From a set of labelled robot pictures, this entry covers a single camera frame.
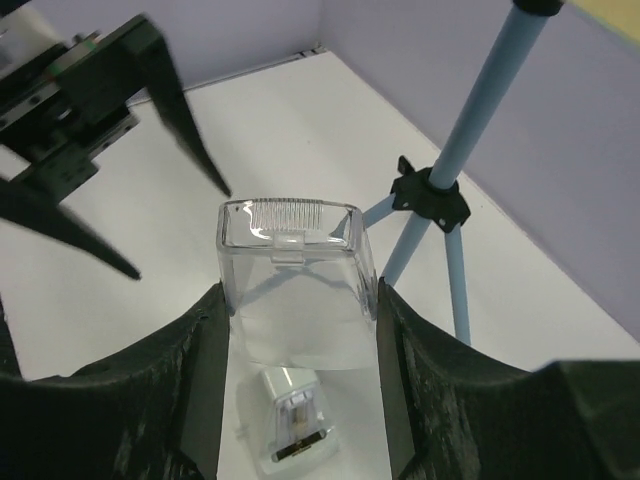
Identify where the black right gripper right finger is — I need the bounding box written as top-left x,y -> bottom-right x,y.
376,283 -> 639,479

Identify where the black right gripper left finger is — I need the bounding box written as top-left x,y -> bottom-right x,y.
1,284 -> 230,479

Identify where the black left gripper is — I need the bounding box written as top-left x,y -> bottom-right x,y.
1,14 -> 232,281

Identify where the clear plastic metronome cover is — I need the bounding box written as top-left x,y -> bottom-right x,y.
216,198 -> 377,370

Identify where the light blue music stand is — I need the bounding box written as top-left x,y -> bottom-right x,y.
363,1 -> 565,346

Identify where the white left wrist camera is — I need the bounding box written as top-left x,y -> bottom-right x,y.
1,0 -> 62,70

